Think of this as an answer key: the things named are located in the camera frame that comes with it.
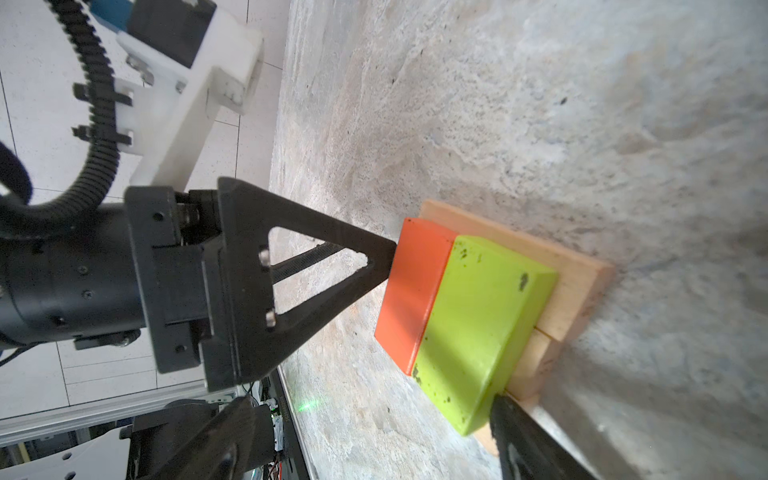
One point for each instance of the green wood block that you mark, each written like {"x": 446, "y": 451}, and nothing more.
{"x": 487, "y": 305}

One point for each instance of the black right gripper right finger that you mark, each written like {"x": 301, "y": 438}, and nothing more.
{"x": 526, "y": 450}

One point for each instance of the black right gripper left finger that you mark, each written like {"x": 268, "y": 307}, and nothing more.
{"x": 195, "y": 439}

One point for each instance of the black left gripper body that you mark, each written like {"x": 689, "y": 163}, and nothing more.
{"x": 128, "y": 269}

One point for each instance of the orange wood block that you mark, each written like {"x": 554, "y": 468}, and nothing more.
{"x": 423, "y": 250}

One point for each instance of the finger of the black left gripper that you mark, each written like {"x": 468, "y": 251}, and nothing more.
{"x": 248, "y": 336}

